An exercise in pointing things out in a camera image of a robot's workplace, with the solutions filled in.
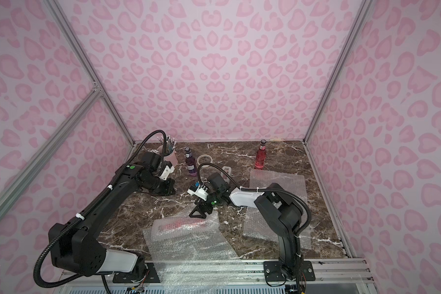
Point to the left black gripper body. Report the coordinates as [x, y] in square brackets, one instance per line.
[165, 185]

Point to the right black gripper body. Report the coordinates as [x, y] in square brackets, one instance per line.
[203, 203]

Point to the white tape dispenser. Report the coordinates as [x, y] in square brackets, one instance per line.
[227, 170]

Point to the red bottle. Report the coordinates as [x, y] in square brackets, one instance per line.
[171, 225]
[261, 155]

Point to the purple bottle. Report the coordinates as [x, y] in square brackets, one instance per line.
[191, 163]

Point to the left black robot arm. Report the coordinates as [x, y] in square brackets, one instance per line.
[74, 246]

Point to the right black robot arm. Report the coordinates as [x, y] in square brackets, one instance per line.
[286, 214]

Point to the pink pencil cup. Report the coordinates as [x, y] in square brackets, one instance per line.
[169, 155]

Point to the tape roll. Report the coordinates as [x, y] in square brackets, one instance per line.
[204, 158]

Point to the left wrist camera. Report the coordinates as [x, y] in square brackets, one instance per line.
[167, 170]

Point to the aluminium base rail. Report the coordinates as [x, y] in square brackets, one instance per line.
[323, 276]

